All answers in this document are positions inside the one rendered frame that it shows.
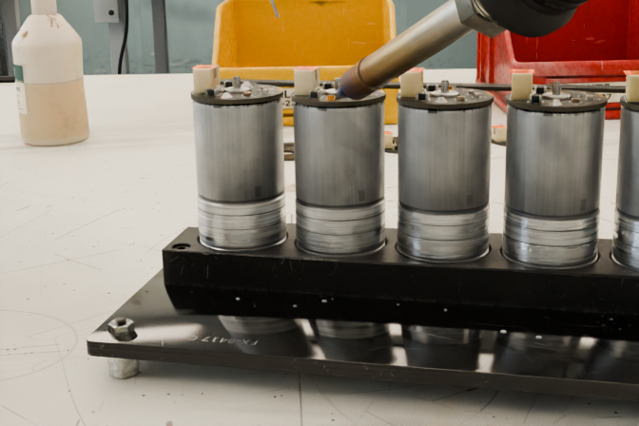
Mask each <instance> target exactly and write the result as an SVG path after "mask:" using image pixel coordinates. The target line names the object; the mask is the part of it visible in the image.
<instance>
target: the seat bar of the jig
mask: <svg viewBox="0 0 639 426"><path fill-rule="evenodd" d="M286 235H287V240H286V241H285V242H283V243H281V244H278V245H276V246H273V247H269V248H265V249H260V250H253V251H222V250H216V249H211V248H208V247H205V246H203V245H201V244H200V236H199V227H191V226H189V227H188V228H186V229H185V230H184V231H183V232H182V233H181V234H180V235H179V236H177V237H176V238H175V239H174V240H173V241H172V242H170V243H169V244H168V245H167V246H166V247H165V248H163V249H162V259H163V274H164V284H166V285H181V286H196V287H211V288H225V289H241V290H255V291H270V292H284V293H300V294H314V295H329V296H344V297H359V298H373V299H388V300H417V301H431V302H447V303H462V304H476V305H491V306H506V307H521V308H535V309H551V310H565V311H580V312H594V313H610V314H624V315H639V272H637V271H633V270H629V269H627V268H625V267H622V266H620V265H618V264H616V263H615V262H613V261H612V260H611V254H612V253H611V250H612V239H599V241H598V254H597V255H598V258H597V262H596V263H594V264H591V265H589V266H585V267H580V268H574V269H541V268H534V267H529V266H524V265H520V264H517V263H514V262H512V261H508V260H506V259H505V258H503V257H502V239H503V233H490V237H489V254H488V255H487V256H485V257H483V258H481V259H478V260H474V261H465V262H457V263H435V262H426V261H416V260H412V259H409V258H406V257H404V256H402V255H400V254H398V252H397V228H387V227H385V247H384V248H382V249H381V250H379V251H377V252H374V253H371V254H367V255H362V256H355V257H341V258H337V257H323V256H316V255H312V254H308V253H305V252H302V251H300V250H299V249H298V248H297V240H296V224H295V223H286Z"/></svg>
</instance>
